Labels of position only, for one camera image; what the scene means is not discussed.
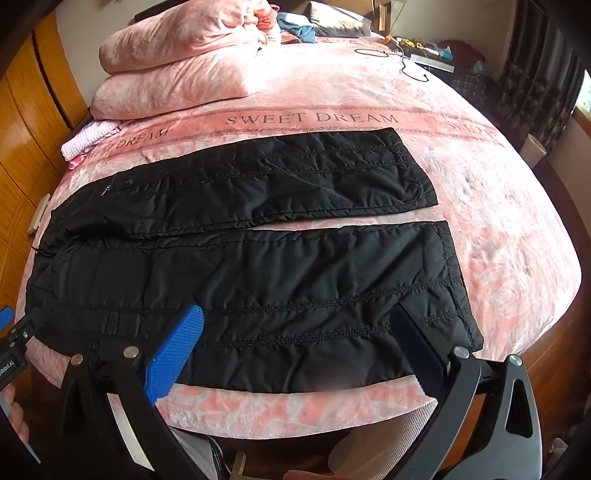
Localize pink printed bed blanket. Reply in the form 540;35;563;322
18;34;583;437

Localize white plastic object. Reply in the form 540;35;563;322
28;195;51;235

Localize person's left hand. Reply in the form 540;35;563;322
0;385;32;462

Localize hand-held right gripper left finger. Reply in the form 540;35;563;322
60;304;208;480

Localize black cable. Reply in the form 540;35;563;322
355;46;429;84

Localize cluttered bedside table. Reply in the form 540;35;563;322
388;34;490;75

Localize pink knitted cloth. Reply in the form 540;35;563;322
61;121;122;163

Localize black quilted pants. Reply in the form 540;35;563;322
25;127;485;398

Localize pink folded quilt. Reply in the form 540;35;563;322
99;0;283;75

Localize plaid cloth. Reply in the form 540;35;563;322
451;71;502;109

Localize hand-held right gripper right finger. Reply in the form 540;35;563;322
390;302;543;480

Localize dark grey pillow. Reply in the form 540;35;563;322
308;1;376;38

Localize blue cloth pile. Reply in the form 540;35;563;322
276;11;319;43

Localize wooden wardrobe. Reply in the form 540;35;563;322
0;9;90;315

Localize pink pillow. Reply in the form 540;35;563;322
89;60;259;121

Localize white cup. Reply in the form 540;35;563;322
521;134;551;168

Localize patterned window curtain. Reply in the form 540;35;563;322
496;0;583;155

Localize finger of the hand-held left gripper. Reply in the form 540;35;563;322
0;307;35;344

